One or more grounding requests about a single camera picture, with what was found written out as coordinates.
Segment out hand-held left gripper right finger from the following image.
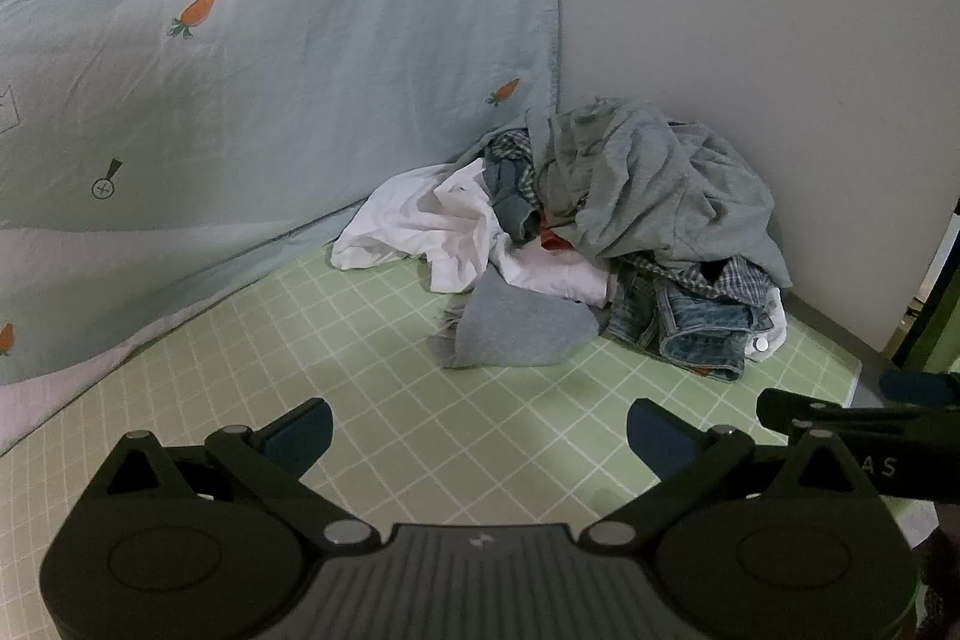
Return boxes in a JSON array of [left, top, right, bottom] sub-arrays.
[[585, 397, 871, 548]]

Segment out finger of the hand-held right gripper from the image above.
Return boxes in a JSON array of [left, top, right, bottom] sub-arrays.
[[756, 387, 856, 440], [879, 370, 960, 405]]

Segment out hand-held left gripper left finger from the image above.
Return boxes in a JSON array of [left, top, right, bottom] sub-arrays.
[[101, 396, 383, 549]]

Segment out light grey knit garment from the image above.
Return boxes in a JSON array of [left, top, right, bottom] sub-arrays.
[[427, 280, 601, 371]]

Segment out grey hoodie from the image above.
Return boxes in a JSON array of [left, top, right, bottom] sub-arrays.
[[525, 96, 792, 289]]

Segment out blue denim jeans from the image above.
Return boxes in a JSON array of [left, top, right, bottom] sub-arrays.
[[604, 269, 773, 384]]

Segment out blue plaid shirt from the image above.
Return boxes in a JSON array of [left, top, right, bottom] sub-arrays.
[[480, 128, 781, 311]]

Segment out green checked bed mat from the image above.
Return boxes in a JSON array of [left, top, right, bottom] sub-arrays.
[[0, 242, 867, 618]]

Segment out red striped cloth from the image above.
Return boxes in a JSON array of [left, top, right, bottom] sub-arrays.
[[536, 226, 582, 255]]

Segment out white shirt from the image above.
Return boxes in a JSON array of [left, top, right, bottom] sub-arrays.
[[330, 156, 612, 307]]

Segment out dark denim garment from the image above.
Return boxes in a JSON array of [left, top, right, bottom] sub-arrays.
[[481, 158, 542, 240]]

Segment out light blue carrot-print blanket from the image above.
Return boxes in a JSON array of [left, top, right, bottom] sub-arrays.
[[0, 0, 563, 457]]

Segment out dark doorway frame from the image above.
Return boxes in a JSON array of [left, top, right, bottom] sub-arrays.
[[883, 197, 960, 378]]

